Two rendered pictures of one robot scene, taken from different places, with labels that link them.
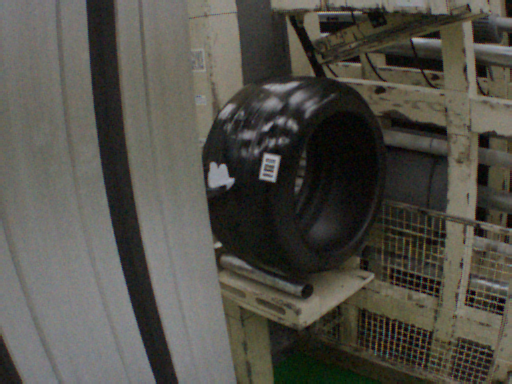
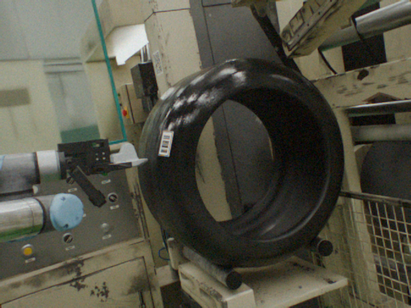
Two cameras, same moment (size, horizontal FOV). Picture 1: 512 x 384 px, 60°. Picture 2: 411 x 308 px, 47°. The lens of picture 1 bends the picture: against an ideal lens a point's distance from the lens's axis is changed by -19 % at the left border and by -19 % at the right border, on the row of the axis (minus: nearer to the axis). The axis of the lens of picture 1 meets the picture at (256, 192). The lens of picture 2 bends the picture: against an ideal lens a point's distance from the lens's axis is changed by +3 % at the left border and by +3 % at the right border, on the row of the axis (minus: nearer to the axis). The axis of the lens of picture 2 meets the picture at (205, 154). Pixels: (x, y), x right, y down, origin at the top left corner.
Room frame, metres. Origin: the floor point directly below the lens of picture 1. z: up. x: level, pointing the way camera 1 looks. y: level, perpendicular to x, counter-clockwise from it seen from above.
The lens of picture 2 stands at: (0.21, -0.51, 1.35)
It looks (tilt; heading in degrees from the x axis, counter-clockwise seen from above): 6 degrees down; 21
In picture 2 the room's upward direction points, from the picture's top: 11 degrees counter-clockwise
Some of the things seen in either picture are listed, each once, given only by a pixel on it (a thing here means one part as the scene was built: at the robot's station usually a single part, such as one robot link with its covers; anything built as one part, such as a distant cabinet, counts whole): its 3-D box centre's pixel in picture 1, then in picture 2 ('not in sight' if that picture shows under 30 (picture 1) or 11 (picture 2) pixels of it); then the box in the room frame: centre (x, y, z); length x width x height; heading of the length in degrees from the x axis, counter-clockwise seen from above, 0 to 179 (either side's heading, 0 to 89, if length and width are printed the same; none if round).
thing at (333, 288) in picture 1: (296, 285); (257, 282); (1.48, -0.10, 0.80); 0.37 x 0.36 x 0.02; 132
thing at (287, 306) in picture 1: (263, 293); (212, 285); (1.38, 0.01, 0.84); 0.36 x 0.09 x 0.06; 42
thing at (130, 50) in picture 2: not in sight; (133, 47); (2.12, 0.48, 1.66); 0.60 x 0.03 x 0.03; 42
